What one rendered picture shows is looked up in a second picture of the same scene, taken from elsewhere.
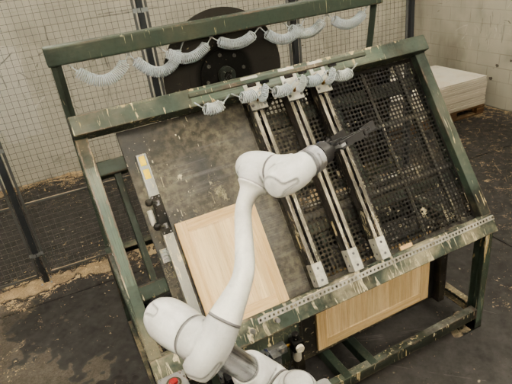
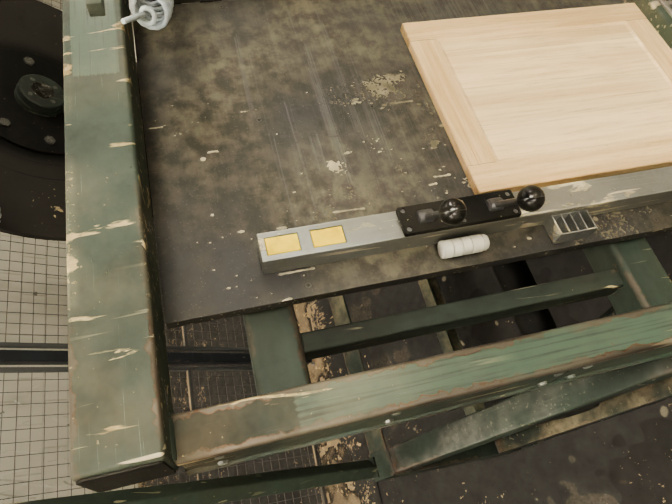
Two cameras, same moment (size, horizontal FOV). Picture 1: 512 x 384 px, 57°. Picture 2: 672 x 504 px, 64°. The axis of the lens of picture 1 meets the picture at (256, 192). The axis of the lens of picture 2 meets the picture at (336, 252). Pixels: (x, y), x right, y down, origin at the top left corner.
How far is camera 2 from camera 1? 1.74 m
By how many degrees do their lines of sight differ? 18
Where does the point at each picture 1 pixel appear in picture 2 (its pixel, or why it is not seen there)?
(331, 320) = not seen: hidden behind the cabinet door
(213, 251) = (545, 117)
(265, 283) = (605, 35)
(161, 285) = (636, 257)
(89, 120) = (102, 388)
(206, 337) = not seen: outside the picture
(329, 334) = not seen: hidden behind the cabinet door
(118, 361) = (574, 477)
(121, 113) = (103, 271)
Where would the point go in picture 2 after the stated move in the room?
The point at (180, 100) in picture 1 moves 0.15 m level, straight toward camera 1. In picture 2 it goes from (95, 100) to (134, 49)
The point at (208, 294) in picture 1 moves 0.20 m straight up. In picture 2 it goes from (657, 143) to (614, 110)
